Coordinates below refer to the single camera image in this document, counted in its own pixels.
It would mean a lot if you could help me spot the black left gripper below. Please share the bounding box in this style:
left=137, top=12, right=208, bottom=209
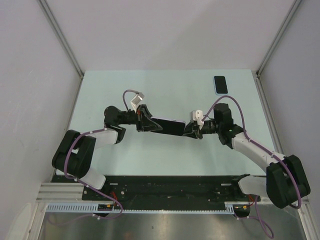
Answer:
left=118, top=105, right=163, bottom=133

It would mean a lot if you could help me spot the phone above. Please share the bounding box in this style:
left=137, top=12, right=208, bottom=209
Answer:
left=151, top=117, right=186, bottom=136
left=213, top=75, right=228, bottom=95

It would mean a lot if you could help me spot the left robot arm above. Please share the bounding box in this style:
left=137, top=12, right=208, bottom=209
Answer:
left=51, top=104, right=163, bottom=200

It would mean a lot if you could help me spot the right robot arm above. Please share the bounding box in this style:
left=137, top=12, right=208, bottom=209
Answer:
left=183, top=103, right=311, bottom=209

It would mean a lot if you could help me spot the phone in blue case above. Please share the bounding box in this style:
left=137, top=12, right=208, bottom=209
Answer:
left=213, top=75, right=228, bottom=95

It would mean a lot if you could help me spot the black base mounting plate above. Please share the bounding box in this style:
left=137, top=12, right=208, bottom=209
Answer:
left=51, top=174, right=261, bottom=210

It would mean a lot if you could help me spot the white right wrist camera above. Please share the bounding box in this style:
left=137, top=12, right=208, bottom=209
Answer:
left=190, top=109, right=204, bottom=126

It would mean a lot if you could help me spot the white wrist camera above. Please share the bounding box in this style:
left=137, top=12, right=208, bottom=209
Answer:
left=130, top=92, right=145, bottom=112
left=190, top=109, right=204, bottom=126

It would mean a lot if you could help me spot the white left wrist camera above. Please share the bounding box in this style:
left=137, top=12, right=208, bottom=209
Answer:
left=130, top=92, right=145, bottom=112

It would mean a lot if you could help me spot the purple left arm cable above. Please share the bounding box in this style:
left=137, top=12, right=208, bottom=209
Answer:
left=47, top=89, right=141, bottom=227

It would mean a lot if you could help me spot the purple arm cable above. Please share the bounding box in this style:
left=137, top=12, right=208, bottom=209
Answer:
left=47, top=89, right=141, bottom=227
left=202, top=96, right=302, bottom=238

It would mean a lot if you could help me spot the white slotted cable duct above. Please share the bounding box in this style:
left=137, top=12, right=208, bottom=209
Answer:
left=46, top=201, right=251, bottom=215

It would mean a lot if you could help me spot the aluminium front rail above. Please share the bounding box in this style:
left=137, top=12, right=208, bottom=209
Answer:
left=36, top=182, right=310, bottom=204

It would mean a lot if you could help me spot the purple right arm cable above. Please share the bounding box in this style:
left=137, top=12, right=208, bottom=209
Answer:
left=202, top=96, right=302, bottom=238

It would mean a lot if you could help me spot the left aluminium frame post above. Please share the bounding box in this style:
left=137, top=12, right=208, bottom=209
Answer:
left=37, top=0, right=85, bottom=77

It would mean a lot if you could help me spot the aluminium frame post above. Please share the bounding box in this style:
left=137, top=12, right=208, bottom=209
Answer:
left=37, top=0, right=85, bottom=77
left=255, top=0, right=304, bottom=78

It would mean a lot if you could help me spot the right aluminium frame post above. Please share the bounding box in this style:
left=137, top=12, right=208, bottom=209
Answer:
left=255, top=0, right=304, bottom=78

